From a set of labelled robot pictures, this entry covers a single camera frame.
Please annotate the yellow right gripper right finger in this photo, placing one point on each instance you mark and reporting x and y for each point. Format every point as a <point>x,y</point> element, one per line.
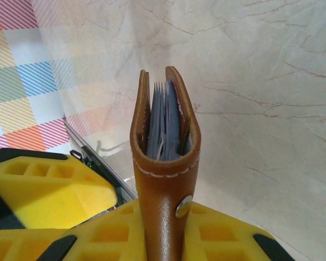
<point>222,239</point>

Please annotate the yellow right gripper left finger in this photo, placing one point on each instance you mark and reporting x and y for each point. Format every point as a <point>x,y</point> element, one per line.
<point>116,233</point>

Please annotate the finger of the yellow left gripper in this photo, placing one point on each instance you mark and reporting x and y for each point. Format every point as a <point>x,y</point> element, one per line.
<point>13,246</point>
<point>59,195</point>

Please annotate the brown leather card holder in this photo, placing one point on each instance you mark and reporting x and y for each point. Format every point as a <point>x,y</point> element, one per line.
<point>163,217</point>

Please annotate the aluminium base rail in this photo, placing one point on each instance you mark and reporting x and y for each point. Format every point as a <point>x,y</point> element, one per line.
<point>119,182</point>

